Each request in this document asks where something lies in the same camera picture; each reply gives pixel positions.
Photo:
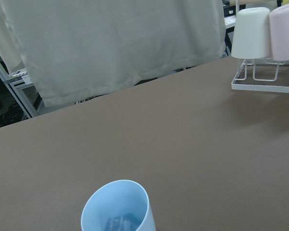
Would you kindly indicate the white cup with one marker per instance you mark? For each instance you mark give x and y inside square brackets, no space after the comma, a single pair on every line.
[251,38]

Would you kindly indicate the white curtain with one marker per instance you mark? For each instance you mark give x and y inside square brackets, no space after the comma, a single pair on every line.
[76,49]

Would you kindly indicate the white wire cup rack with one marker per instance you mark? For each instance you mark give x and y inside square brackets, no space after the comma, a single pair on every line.
[265,74]

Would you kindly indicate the clear ice cube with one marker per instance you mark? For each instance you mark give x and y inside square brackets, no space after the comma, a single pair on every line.
[127,222]

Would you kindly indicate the pink cup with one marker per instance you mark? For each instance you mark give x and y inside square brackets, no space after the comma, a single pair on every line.
[279,33]

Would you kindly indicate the light blue plastic cup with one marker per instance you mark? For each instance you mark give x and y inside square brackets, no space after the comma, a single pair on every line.
[115,199]

